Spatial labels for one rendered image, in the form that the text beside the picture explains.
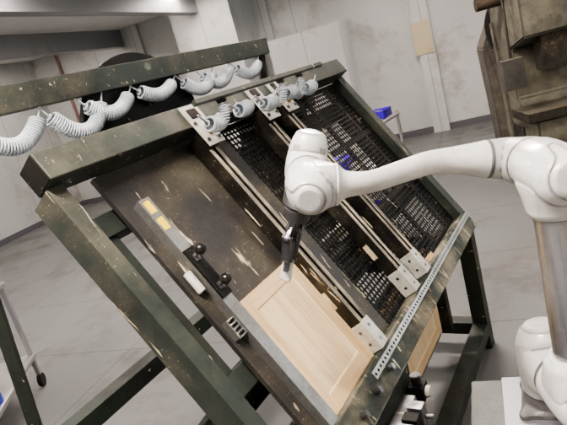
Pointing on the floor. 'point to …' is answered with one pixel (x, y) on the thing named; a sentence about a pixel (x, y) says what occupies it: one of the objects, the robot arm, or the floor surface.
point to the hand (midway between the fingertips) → (287, 269)
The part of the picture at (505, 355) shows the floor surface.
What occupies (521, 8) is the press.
